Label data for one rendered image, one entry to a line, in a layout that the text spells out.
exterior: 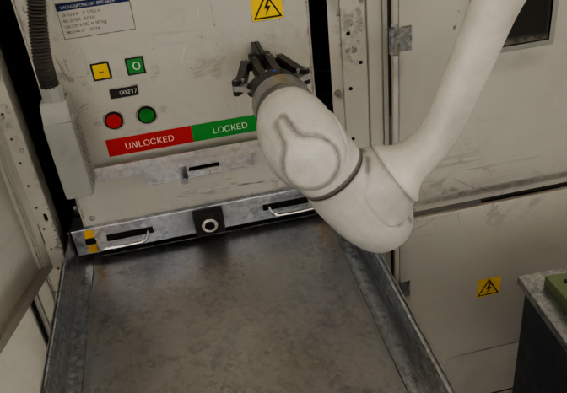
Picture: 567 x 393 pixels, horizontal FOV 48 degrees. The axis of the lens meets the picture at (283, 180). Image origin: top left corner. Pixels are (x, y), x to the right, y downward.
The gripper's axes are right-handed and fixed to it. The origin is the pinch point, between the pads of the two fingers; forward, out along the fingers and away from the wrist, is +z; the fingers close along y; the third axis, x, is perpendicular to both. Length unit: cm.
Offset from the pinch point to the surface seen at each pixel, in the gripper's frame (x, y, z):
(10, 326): -37, -52, -14
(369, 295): -37.9, 11.2, -24.7
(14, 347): -56, -60, 2
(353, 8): 4.6, 18.8, 3.6
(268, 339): -38.3, -7.8, -29.5
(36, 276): -39, -50, 2
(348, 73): -7.8, 17.1, 3.6
